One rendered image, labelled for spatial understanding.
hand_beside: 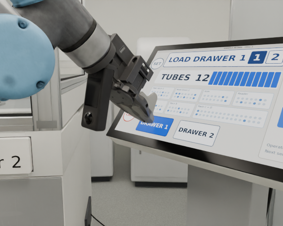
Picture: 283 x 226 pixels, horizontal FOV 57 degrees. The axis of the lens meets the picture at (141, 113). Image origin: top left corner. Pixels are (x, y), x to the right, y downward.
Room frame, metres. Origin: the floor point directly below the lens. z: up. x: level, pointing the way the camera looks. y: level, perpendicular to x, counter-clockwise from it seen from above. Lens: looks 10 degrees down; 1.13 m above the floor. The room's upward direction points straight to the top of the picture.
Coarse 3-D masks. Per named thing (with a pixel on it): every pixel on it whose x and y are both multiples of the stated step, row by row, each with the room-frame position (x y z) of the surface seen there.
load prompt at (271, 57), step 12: (252, 48) 0.59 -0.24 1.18; (264, 48) 0.57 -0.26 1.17; (276, 48) 0.55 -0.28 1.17; (168, 60) 0.72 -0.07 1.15; (180, 60) 0.70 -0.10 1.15; (192, 60) 0.67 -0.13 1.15; (204, 60) 0.65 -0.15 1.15; (216, 60) 0.63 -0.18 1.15; (228, 60) 0.60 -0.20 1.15; (240, 60) 0.59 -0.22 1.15; (252, 60) 0.57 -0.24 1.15; (264, 60) 0.55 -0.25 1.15; (276, 60) 0.53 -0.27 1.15
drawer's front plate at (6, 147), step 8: (0, 144) 0.74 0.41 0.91; (8, 144) 0.74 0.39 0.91; (16, 144) 0.75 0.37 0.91; (24, 144) 0.75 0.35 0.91; (0, 152) 0.74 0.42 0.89; (8, 152) 0.74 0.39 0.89; (16, 152) 0.75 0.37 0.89; (24, 152) 0.75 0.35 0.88; (8, 160) 0.74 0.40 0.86; (16, 160) 0.75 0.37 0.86; (24, 160) 0.75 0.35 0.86; (0, 168) 0.74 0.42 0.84; (8, 168) 0.74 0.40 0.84; (16, 168) 0.75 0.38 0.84; (24, 168) 0.75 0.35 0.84; (32, 168) 0.77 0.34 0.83
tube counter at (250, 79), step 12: (204, 72) 0.62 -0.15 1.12; (216, 72) 0.60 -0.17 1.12; (228, 72) 0.58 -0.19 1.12; (240, 72) 0.56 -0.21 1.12; (252, 72) 0.55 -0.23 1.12; (264, 72) 0.53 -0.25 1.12; (276, 72) 0.51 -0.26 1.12; (192, 84) 0.61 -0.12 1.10; (204, 84) 0.59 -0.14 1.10; (216, 84) 0.57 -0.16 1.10; (228, 84) 0.56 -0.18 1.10; (240, 84) 0.54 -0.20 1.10; (252, 84) 0.52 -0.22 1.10; (264, 84) 0.51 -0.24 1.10; (276, 84) 0.50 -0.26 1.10
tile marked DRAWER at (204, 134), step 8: (184, 120) 0.55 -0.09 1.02; (184, 128) 0.54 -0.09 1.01; (192, 128) 0.53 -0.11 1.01; (200, 128) 0.52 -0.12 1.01; (208, 128) 0.51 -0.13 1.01; (216, 128) 0.50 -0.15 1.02; (176, 136) 0.54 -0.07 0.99; (184, 136) 0.52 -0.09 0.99; (192, 136) 0.51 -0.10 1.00; (200, 136) 0.50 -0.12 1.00; (208, 136) 0.49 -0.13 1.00; (216, 136) 0.49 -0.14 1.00; (200, 144) 0.49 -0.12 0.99; (208, 144) 0.48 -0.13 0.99
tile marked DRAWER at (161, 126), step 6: (156, 120) 0.60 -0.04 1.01; (162, 120) 0.59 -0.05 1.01; (168, 120) 0.58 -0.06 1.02; (138, 126) 0.61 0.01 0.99; (144, 126) 0.60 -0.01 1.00; (150, 126) 0.59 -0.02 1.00; (156, 126) 0.58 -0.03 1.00; (162, 126) 0.57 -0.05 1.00; (168, 126) 0.56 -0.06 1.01; (150, 132) 0.58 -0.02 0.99; (156, 132) 0.57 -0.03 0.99; (162, 132) 0.56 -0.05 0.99
